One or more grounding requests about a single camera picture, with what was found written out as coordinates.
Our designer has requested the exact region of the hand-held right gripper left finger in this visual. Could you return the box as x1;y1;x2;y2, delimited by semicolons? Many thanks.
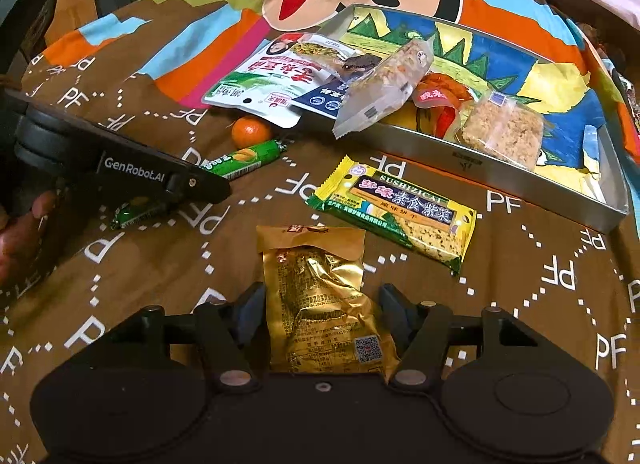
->
135;282;267;391

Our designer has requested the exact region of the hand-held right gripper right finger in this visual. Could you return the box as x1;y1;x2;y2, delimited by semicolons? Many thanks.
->
378;284;541;391

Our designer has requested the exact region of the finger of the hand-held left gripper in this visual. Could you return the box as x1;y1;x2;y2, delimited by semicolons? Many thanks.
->
167;164;232;203

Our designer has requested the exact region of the green snack stick packet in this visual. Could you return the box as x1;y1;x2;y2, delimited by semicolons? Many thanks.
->
109;196;169;231
203;139;290;180

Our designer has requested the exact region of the gold foil snack packet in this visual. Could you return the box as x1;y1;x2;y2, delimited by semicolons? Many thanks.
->
255;224;401;375

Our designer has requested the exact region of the metal tray with colourful print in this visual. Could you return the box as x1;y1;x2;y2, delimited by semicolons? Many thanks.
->
295;3;630;235

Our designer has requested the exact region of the person's left hand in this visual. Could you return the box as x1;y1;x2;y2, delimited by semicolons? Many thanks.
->
0;191;57;289

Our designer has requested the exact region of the tangerine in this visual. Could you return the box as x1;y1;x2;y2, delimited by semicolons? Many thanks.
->
230;116;274;149

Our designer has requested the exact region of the colourful cartoon printed blanket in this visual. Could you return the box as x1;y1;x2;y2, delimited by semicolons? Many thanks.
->
0;0;640;464

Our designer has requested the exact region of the yellow and green cracker packet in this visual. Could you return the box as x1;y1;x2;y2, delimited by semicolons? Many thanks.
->
305;154;479;276

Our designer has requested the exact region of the white and green snack packet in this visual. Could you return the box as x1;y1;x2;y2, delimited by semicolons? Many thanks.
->
201;32;361;130

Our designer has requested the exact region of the blue and white snack packet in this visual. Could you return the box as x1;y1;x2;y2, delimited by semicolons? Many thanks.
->
290;51;383;120

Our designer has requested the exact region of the clear grain bar packet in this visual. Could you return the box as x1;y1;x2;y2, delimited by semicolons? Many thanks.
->
332;38;435;140

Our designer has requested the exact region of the clear rice crisp packet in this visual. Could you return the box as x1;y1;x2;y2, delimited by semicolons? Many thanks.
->
449;90;546;173

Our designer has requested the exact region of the orange red snack packet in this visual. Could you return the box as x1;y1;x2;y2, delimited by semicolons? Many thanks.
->
412;72;474;140

